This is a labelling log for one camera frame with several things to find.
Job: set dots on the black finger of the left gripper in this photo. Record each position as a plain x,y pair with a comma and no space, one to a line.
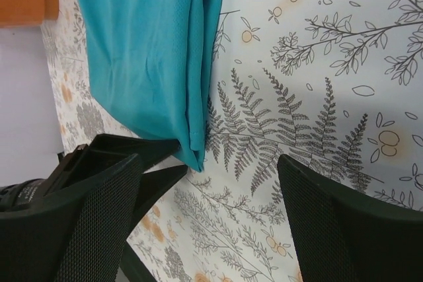
113,161
153,185

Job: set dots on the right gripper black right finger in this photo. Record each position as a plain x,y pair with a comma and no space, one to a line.
341,234

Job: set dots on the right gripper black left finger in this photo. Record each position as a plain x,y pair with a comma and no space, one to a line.
75,234

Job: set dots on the teal t shirt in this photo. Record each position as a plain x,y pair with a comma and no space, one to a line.
150,64

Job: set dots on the floral table mat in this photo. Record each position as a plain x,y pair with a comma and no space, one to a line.
336,85

